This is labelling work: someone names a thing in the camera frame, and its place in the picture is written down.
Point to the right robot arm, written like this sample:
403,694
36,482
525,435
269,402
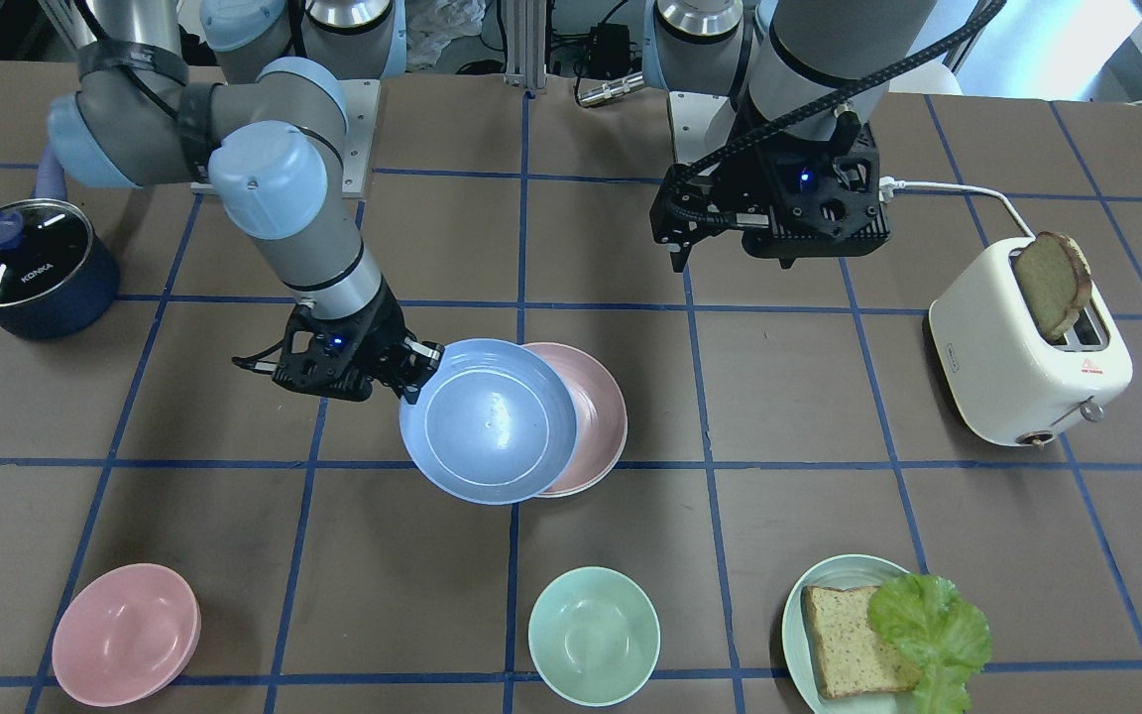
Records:
270,141

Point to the aluminium frame post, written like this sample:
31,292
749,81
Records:
525,43

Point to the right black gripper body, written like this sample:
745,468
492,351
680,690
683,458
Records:
382,328

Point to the bread slice on plate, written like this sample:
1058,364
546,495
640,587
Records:
852,659

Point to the white toaster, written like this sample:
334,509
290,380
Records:
1009,385

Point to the green bowl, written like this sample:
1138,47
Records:
594,636

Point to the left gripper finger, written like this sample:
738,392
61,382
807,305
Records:
680,250

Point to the pink plate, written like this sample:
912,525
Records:
602,417

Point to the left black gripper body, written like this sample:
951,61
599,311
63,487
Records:
742,184

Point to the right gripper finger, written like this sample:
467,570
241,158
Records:
417,363

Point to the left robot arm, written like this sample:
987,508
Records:
779,57

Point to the pink bowl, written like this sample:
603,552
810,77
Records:
126,635

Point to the bread slice in toaster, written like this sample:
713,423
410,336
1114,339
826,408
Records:
1055,281

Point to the green lettuce leaf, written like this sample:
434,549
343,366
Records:
928,621

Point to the green plate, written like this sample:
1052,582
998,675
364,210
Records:
844,571

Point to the glass pot lid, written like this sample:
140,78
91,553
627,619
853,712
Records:
44,243

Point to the dark blue pot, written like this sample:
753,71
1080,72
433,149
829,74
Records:
80,302

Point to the blue plate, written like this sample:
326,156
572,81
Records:
494,425

